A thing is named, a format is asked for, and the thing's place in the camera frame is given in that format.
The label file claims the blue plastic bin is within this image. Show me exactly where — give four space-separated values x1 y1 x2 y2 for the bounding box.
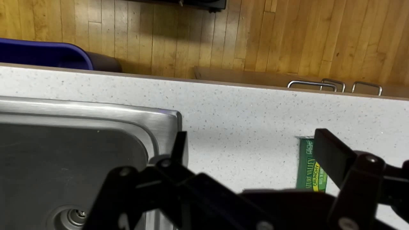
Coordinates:
0 37 123 73

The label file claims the silver drawer handle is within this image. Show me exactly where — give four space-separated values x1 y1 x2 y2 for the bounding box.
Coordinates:
350 81 383 98
286 80 337 94
321 77 348 94

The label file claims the black furniture base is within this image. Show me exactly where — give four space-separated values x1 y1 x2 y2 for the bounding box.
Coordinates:
127 0 227 14

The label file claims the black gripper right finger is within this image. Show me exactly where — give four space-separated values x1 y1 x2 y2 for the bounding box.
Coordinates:
312 128 409 230

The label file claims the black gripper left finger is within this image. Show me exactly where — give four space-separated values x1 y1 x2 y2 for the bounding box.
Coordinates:
82 131 274 230

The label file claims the stainless steel double sink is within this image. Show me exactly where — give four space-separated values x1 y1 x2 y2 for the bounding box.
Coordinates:
0 95 184 230

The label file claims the green granola bar sachet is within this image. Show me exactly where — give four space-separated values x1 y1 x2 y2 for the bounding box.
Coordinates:
295 136 330 195

